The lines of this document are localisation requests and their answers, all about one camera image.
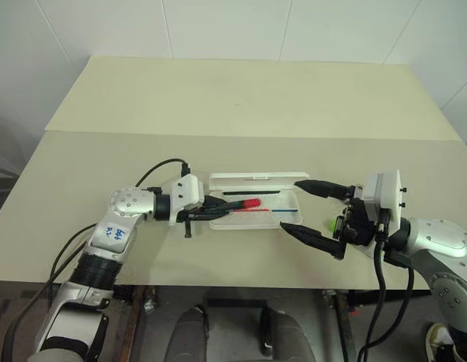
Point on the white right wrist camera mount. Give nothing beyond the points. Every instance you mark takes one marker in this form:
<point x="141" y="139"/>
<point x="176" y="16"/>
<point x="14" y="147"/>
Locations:
<point x="388" y="196"/>

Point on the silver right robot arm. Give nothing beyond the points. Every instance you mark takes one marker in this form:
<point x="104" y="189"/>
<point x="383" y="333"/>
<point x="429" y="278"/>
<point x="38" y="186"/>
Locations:
<point x="444" y="237"/>

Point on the white plastic pencil case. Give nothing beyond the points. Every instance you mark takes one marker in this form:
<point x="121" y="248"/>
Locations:
<point x="252" y="223"/>

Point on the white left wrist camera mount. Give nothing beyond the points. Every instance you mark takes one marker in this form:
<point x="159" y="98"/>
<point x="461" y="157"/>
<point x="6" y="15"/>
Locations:
<point x="188" y="192"/>

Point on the red marker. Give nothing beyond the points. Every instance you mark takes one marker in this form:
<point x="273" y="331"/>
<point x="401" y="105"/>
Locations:
<point x="252" y="204"/>

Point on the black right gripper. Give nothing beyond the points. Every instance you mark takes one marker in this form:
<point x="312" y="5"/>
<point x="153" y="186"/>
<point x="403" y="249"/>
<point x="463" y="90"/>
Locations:
<point x="355" y="226"/>

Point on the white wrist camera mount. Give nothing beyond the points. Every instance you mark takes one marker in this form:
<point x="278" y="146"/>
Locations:
<point x="388" y="196"/>
<point x="188" y="192"/>

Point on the grey rounded shape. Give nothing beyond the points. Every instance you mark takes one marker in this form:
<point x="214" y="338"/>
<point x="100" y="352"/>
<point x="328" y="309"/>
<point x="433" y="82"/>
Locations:
<point x="289" y="335"/>
<point x="188" y="335"/>

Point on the thin blue pen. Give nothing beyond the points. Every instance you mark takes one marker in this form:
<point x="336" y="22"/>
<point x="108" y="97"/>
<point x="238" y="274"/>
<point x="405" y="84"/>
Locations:
<point x="284" y="210"/>

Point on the thin red pen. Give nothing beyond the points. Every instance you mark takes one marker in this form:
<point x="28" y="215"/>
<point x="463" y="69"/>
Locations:
<point x="252" y="211"/>

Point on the green marker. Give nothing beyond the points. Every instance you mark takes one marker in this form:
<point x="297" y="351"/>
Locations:
<point x="332" y="225"/>

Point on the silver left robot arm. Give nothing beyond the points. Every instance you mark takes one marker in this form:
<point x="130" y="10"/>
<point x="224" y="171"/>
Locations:
<point x="123" y="203"/>

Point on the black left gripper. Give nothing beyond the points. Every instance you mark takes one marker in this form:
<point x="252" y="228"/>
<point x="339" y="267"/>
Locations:
<point x="192" y="215"/>

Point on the black pen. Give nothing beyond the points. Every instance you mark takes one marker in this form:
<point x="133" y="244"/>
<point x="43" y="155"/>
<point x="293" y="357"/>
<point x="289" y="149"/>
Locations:
<point x="252" y="192"/>

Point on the white and black shoe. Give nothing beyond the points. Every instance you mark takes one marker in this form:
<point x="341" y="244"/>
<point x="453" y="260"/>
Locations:
<point x="438" y="341"/>

